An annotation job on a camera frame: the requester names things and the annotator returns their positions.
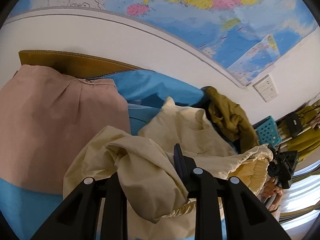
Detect cream beige garment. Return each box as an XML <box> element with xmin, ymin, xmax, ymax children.
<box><xmin>63</xmin><ymin>98</ymin><xmax>273</xmax><ymax>239</ymax></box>

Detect olive clothes on rack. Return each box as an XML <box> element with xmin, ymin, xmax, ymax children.
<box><xmin>277</xmin><ymin>101</ymin><xmax>319</xmax><ymax>162</ymax></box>

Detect right hand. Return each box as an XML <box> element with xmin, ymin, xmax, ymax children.
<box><xmin>260</xmin><ymin>177</ymin><xmax>283</xmax><ymax>212</ymax></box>

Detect teal plastic basket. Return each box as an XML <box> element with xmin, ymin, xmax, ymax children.
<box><xmin>253</xmin><ymin>115</ymin><xmax>281</xmax><ymax>147</ymax></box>

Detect blue bed sheet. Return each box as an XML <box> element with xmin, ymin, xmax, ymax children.
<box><xmin>1</xmin><ymin>70</ymin><xmax>205</xmax><ymax>239</ymax></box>

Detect olive brown garment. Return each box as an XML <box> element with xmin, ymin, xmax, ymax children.
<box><xmin>205</xmin><ymin>87</ymin><xmax>259</xmax><ymax>154</ymax></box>

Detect pink pillow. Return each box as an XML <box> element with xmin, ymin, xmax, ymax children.
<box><xmin>1</xmin><ymin>65</ymin><xmax>130</xmax><ymax>194</ymax></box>

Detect brown wooden headboard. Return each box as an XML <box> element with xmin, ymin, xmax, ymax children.
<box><xmin>18</xmin><ymin>50</ymin><xmax>141</xmax><ymax>79</ymax></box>

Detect white wall socket panel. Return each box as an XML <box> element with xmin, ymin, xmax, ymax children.
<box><xmin>253</xmin><ymin>75</ymin><xmax>278</xmax><ymax>102</ymax></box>

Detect colourful wall map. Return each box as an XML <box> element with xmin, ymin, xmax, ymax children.
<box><xmin>10</xmin><ymin>0</ymin><xmax>318</xmax><ymax>86</ymax></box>

